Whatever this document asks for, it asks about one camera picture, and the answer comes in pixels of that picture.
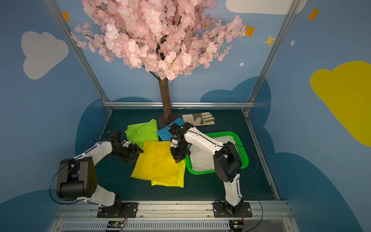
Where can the green plastic basket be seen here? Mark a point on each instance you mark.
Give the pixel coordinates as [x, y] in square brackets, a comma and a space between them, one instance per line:
[239, 147]

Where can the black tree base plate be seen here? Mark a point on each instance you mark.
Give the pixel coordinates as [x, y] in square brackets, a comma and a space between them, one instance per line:
[161, 122]

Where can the left aluminium frame post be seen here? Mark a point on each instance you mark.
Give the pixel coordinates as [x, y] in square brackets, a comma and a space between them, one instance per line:
[66, 30]

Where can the right circuit board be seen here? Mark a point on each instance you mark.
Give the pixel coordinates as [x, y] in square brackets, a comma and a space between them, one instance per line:
[236, 226]

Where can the left circuit board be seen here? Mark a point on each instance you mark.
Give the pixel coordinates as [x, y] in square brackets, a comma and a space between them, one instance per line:
[115, 226]

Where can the small neon yellow folded raincoat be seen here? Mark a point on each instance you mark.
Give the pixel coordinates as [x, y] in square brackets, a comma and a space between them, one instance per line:
[179, 181]

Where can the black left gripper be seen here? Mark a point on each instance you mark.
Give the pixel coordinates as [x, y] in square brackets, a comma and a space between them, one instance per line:
[129, 151]

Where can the grey white work glove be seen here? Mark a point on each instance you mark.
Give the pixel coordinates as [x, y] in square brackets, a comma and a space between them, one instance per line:
[199, 119]

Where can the aluminium rail at front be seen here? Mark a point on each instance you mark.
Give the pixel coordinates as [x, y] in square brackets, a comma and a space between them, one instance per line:
[177, 216]

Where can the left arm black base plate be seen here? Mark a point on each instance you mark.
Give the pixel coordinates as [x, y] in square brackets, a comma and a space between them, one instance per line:
[121, 210]

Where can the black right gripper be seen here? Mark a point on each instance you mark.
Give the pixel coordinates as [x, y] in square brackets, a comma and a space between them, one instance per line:
[179, 149]

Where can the blue folded raincoat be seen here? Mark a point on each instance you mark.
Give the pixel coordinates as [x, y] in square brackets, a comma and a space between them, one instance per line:
[164, 134]

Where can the lime green folded raincoat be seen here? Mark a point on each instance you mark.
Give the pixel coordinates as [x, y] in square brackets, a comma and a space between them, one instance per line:
[139, 133]

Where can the rear aluminium frame bar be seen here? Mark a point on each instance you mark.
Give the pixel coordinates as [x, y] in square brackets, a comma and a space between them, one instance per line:
[180, 104]

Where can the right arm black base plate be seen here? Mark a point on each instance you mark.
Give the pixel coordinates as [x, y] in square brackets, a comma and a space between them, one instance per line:
[220, 210]

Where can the aluminium frame post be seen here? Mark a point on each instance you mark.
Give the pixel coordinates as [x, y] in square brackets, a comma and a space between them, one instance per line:
[285, 26]
[66, 30]

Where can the large yellow raincoat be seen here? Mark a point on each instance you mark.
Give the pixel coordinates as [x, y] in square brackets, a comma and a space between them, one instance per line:
[156, 163]

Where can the circuit board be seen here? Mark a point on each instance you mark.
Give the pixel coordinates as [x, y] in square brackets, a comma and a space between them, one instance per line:
[115, 226]
[236, 226]

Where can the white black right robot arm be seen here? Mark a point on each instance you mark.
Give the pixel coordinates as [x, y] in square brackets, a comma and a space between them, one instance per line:
[227, 162]

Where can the white raincoat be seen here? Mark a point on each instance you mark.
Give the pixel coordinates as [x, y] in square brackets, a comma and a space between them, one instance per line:
[201, 161]

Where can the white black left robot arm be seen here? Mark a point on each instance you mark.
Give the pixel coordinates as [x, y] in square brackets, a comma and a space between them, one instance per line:
[77, 179]

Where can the pink cherry blossom tree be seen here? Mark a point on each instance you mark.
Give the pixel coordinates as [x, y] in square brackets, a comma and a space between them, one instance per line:
[166, 38]

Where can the right aluminium frame post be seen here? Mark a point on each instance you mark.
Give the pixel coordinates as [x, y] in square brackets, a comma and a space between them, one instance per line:
[285, 26]

